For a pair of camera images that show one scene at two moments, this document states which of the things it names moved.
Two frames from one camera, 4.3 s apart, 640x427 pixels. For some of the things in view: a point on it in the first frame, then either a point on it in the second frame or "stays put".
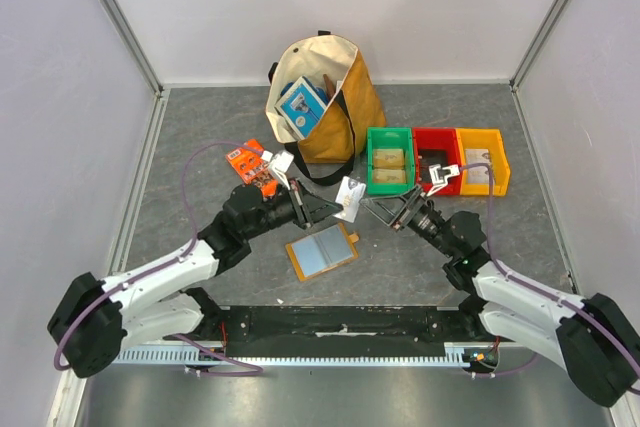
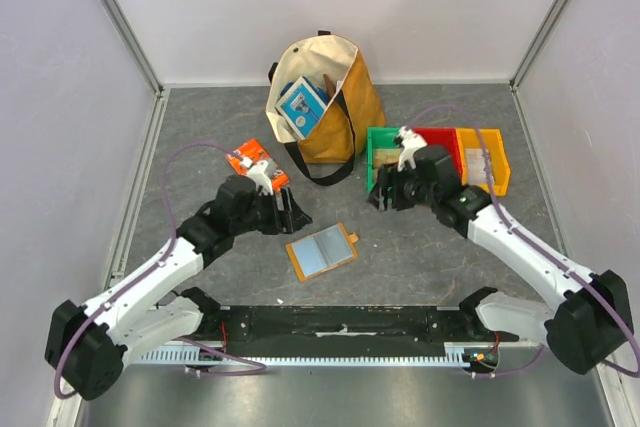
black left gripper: x=308 y=208 to x=286 y=221
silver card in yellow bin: x=477 y=156 stays put
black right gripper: x=403 y=212 to x=388 y=189
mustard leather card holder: x=322 y=251 stays put
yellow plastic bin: x=484 y=138 stays put
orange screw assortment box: x=248 y=163 stays put
